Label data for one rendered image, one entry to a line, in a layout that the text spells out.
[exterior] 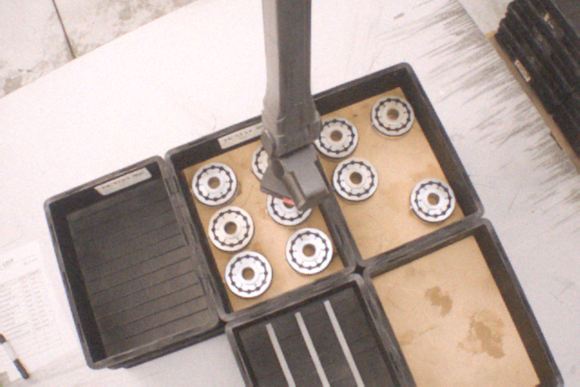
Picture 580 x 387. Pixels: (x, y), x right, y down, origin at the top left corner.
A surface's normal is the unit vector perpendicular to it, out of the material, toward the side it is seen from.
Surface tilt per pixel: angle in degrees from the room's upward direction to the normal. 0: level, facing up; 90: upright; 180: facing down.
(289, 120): 77
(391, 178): 0
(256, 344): 0
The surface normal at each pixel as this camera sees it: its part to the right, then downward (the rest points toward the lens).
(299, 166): 0.10, -0.37
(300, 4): 0.47, 0.73
